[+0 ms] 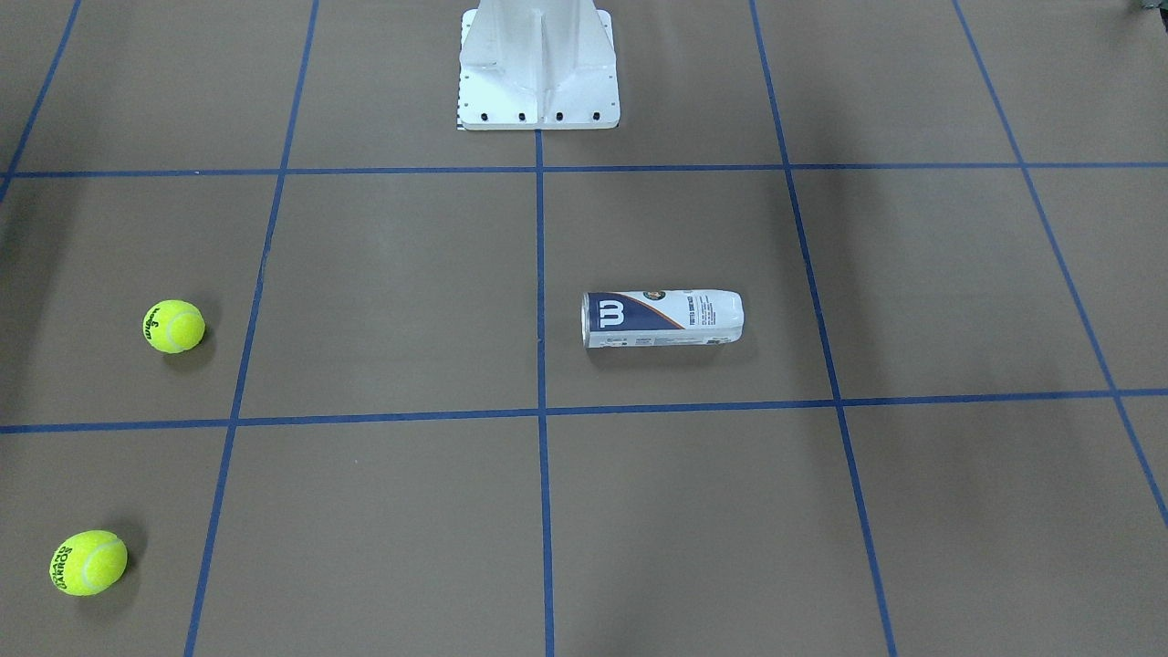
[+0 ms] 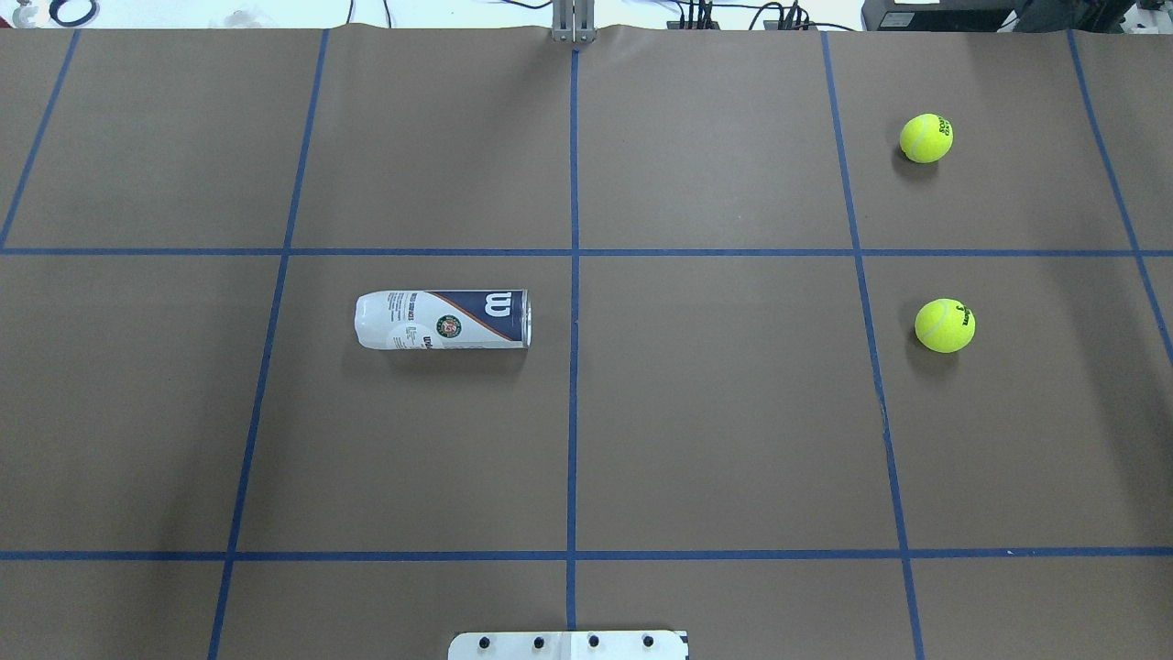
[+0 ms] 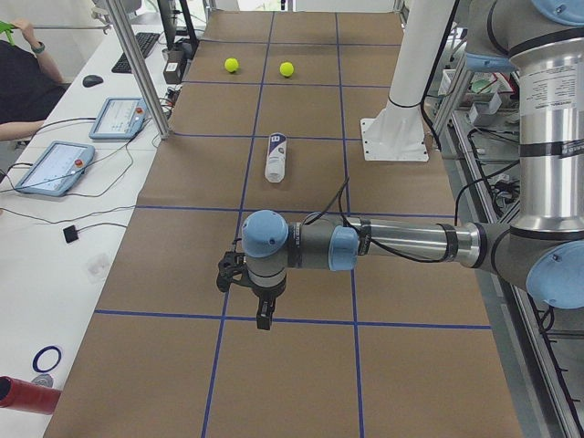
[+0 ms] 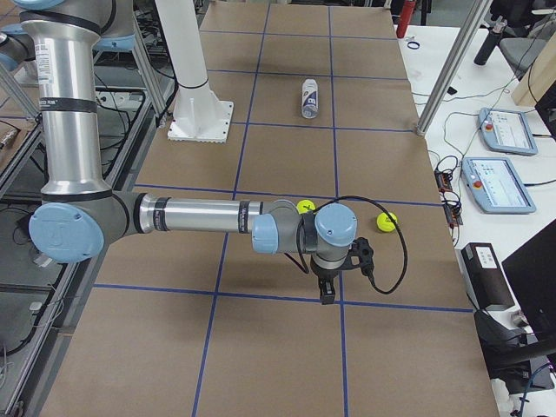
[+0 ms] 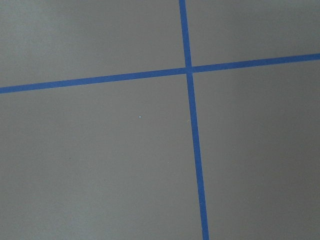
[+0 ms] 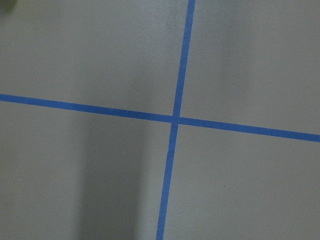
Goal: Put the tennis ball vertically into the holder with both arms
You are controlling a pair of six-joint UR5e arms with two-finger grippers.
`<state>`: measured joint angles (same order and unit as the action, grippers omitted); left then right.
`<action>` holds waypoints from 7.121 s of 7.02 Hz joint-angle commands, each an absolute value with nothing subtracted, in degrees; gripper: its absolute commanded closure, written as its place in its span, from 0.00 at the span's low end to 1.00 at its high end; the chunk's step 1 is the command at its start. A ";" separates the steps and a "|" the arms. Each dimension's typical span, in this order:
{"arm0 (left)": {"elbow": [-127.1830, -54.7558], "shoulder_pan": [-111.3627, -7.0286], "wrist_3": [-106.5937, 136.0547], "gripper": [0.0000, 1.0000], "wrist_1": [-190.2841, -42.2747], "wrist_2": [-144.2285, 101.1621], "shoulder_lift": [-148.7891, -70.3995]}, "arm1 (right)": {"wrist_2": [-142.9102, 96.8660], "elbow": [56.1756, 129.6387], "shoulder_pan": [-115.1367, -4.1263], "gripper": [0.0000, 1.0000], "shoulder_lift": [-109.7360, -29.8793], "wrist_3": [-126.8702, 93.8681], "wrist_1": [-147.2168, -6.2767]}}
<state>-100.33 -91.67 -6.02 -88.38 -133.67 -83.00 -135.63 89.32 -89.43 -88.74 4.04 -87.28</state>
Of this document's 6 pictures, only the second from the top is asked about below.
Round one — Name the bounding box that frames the aluminium frame post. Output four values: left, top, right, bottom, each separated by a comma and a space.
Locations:
552, 0, 597, 45

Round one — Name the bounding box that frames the yellow Roland Garros tennis ball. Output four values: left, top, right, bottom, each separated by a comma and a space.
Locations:
899, 113, 954, 164

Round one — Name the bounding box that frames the yellow Wilson tennis ball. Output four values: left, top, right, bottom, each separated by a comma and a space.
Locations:
914, 298, 976, 354

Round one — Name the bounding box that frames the black box with label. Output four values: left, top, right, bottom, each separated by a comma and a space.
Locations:
860, 1, 1015, 33

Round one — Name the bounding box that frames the white blue tennis ball can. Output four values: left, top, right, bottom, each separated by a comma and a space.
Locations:
355, 290, 533, 351

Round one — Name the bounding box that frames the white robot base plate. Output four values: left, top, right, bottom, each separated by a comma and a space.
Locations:
447, 630, 690, 659

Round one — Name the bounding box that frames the blue tape roll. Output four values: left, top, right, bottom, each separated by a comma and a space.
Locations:
48, 0, 101, 28

